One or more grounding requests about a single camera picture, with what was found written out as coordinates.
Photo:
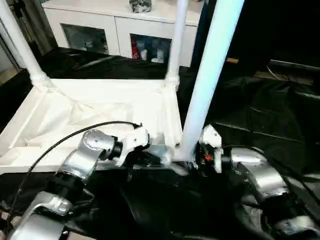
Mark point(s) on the white plastic table top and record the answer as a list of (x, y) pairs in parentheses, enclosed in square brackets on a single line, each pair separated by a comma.
[(75, 115)]

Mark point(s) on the white plastic table leg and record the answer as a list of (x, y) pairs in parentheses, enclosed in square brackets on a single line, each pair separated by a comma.
[(212, 65), (22, 45), (176, 40)]

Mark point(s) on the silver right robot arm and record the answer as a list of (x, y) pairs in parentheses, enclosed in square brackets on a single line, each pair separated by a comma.
[(260, 175)]

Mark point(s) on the small yellow label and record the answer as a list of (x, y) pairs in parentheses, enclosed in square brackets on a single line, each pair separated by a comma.
[(232, 61)]

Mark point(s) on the red bottle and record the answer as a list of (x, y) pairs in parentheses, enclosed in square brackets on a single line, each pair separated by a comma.
[(135, 50)]

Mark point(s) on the white glass-door cabinet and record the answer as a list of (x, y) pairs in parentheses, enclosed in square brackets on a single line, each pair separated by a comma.
[(100, 22)]

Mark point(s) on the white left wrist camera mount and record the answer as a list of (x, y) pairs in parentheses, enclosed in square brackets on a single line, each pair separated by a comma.
[(132, 140)]

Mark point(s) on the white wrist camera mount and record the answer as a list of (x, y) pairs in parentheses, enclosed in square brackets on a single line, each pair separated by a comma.
[(132, 140), (212, 137)]

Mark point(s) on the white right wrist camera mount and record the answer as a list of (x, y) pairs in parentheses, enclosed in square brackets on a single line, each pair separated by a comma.
[(212, 137)]

